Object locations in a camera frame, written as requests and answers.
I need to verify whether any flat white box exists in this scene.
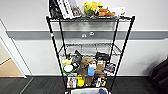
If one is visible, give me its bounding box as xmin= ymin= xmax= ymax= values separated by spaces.
xmin=108 ymin=7 xmax=127 ymax=17

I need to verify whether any grey box with picture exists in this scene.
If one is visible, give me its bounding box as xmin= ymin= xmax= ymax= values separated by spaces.
xmin=68 ymin=0 xmax=83 ymax=18

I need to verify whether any yellow-green plush toy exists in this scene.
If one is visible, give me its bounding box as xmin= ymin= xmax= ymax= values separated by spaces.
xmin=83 ymin=1 xmax=104 ymax=18

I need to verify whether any green bowl with white lid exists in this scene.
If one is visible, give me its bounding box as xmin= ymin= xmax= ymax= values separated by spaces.
xmin=62 ymin=64 xmax=75 ymax=75

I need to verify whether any orange-brown plush toy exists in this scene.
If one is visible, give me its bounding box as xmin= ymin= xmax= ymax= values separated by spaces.
xmin=94 ymin=7 xmax=117 ymax=18

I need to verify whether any brown box with white label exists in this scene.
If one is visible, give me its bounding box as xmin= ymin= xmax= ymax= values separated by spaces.
xmin=95 ymin=59 xmax=106 ymax=69

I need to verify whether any long grey wall band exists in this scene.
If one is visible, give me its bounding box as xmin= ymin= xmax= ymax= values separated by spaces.
xmin=6 ymin=29 xmax=168 ymax=41

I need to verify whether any black wire shelf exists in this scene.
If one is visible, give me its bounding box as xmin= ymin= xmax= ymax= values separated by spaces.
xmin=45 ymin=14 xmax=136 ymax=94

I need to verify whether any plain black bag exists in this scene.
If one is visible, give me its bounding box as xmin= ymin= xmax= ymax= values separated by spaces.
xmin=94 ymin=51 xmax=111 ymax=63

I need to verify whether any plain brown box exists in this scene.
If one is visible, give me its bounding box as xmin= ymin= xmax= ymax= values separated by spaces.
xmin=83 ymin=75 xmax=96 ymax=88

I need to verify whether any yellow cup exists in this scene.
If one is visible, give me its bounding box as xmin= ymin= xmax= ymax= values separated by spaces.
xmin=76 ymin=75 xmax=85 ymax=88

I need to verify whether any box with people picture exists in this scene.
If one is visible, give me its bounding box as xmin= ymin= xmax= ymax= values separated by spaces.
xmin=66 ymin=76 xmax=78 ymax=89

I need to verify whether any small white wall outlet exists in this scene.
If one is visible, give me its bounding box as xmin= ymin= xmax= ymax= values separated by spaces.
xmin=81 ymin=33 xmax=88 ymax=38

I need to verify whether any tall black bag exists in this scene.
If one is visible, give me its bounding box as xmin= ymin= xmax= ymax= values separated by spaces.
xmin=48 ymin=0 xmax=64 ymax=19

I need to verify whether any white door frame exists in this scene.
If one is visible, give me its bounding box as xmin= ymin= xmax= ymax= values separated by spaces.
xmin=0 ymin=18 xmax=28 ymax=79

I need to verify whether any black box with white figure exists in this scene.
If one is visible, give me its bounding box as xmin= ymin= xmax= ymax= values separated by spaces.
xmin=94 ymin=77 xmax=108 ymax=88

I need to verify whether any dark book with print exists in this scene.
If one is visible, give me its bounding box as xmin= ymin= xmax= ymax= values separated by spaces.
xmin=103 ymin=62 xmax=117 ymax=76

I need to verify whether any black bag with grey print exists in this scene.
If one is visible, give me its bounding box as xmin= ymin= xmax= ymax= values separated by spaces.
xmin=70 ymin=49 xmax=83 ymax=69

